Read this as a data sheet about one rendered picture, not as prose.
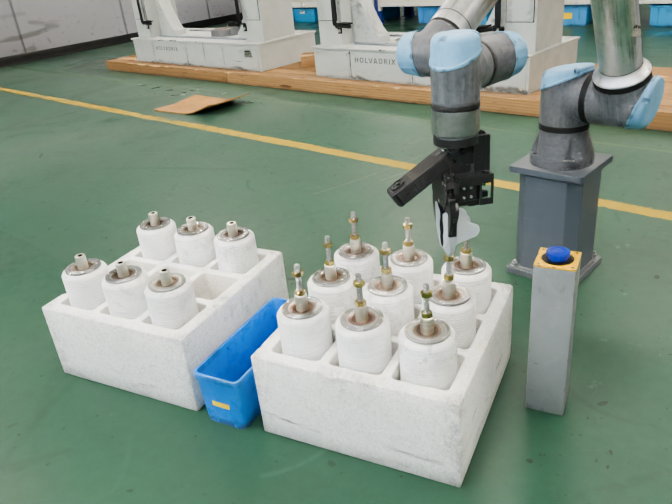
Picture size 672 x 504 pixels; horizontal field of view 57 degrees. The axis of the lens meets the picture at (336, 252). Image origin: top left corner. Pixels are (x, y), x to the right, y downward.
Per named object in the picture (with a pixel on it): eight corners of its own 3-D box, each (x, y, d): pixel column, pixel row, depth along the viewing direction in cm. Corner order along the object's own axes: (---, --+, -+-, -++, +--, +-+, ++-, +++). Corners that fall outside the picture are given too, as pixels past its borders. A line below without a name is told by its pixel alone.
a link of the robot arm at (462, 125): (440, 116, 93) (423, 104, 100) (440, 145, 95) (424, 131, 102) (487, 109, 94) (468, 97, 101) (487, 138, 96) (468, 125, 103)
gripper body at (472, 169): (493, 208, 101) (495, 136, 96) (443, 216, 100) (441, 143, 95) (476, 191, 108) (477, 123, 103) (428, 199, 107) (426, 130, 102)
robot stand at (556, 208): (536, 245, 180) (542, 144, 166) (601, 261, 168) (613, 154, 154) (505, 271, 168) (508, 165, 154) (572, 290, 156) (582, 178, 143)
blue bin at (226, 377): (279, 339, 149) (272, 296, 143) (319, 348, 144) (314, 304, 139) (201, 420, 125) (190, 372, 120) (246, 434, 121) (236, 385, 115)
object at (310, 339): (328, 407, 115) (318, 325, 107) (280, 400, 118) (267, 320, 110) (344, 375, 123) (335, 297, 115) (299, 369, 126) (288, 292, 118)
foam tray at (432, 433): (348, 325, 152) (341, 259, 143) (510, 356, 135) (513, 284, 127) (263, 431, 121) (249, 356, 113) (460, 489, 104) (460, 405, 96)
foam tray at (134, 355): (172, 291, 175) (158, 233, 167) (291, 314, 158) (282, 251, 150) (64, 373, 144) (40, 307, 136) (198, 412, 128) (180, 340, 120)
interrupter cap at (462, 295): (441, 312, 107) (441, 309, 107) (420, 293, 114) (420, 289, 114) (478, 301, 110) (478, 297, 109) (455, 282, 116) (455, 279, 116)
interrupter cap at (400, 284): (360, 285, 118) (359, 282, 118) (393, 274, 121) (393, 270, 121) (380, 302, 112) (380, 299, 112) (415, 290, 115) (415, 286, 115)
